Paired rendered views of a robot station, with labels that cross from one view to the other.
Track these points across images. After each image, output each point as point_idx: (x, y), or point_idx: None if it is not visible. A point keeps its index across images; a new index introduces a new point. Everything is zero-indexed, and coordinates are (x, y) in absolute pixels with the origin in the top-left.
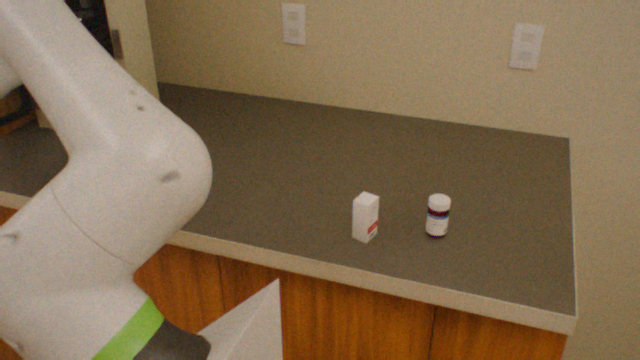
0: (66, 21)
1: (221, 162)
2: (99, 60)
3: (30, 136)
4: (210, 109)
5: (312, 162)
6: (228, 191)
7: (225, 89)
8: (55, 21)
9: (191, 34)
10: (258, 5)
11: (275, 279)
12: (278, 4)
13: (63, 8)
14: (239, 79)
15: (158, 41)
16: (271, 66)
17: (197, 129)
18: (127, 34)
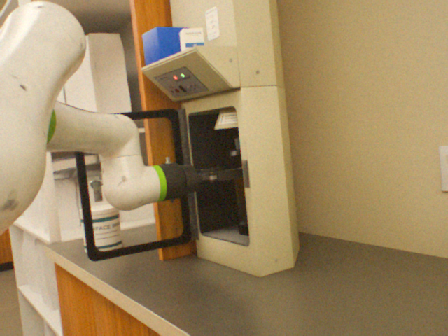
0: (20, 45)
1: (323, 302)
2: (2, 60)
3: (184, 262)
4: (352, 258)
5: (434, 319)
6: (305, 329)
7: (383, 246)
8: (9, 43)
9: (353, 187)
10: (415, 152)
11: None
12: (436, 148)
13: (35, 41)
14: (397, 234)
15: (325, 197)
16: (430, 219)
17: (324, 272)
18: (256, 164)
